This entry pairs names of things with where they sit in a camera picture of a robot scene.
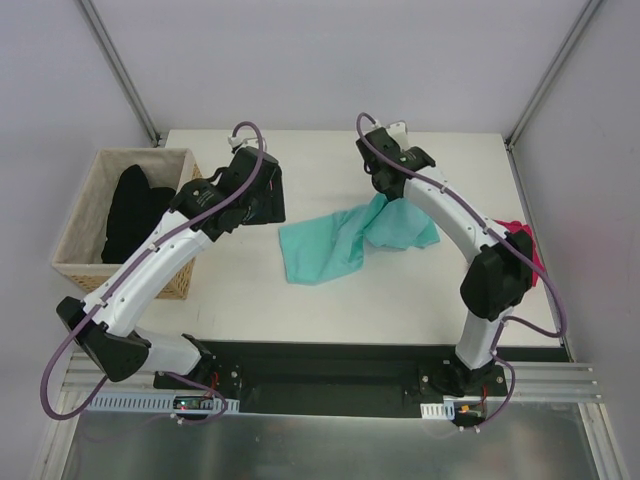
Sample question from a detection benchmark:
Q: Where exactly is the teal t-shirt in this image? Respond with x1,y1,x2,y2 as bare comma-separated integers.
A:
279,194,440,286

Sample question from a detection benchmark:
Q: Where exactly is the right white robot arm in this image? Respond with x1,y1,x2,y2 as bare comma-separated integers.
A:
356,126,533,397

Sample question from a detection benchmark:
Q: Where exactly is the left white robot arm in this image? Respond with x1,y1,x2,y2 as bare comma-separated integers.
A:
56,146,286,389

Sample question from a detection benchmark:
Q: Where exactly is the black garment in basket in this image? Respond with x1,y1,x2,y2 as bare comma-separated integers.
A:
101,165,176,264

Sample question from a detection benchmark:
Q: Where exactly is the wicker laundry basket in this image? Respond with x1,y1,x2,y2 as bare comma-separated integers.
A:
52,148,200,292

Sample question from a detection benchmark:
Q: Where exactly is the pink folded t-shirt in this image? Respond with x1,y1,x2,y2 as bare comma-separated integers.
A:
494,217,546,289

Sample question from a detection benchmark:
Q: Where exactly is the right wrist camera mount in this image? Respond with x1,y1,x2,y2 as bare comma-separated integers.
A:
385,120,411,150

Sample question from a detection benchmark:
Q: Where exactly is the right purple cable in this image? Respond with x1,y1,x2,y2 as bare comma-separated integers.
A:
355,111,569,434

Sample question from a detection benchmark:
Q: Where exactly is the purple cable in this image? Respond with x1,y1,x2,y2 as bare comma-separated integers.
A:
355,111,569,434
39,120,265,425

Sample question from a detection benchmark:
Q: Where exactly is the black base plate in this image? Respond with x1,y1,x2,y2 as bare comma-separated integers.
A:
152,341,519,415

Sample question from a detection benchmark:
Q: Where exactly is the right white cable duct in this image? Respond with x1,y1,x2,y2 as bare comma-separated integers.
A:
420,400,455,421

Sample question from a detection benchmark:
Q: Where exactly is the white cable duct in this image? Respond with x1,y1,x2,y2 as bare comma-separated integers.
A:
420,400,455,421
86,393,240,415

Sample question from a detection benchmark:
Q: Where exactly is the aluminium rail frame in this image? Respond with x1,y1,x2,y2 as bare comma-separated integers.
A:
61,353,604,404

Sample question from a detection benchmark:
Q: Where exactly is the left white cable duct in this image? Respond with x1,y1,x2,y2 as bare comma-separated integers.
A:
86,393,240,415

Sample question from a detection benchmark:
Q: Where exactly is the left aluminium corner post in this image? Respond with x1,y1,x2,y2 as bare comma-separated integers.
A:
74,0,162,147

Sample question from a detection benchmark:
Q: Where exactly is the aluminium corner post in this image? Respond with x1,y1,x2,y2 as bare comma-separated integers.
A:
74,0,162,147
504,0,606,152

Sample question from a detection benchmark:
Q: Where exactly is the right aluminium corner post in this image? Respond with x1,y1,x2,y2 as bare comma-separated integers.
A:
504,0,606,152

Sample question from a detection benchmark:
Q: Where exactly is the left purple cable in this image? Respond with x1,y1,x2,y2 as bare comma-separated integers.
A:
39,120,265,425

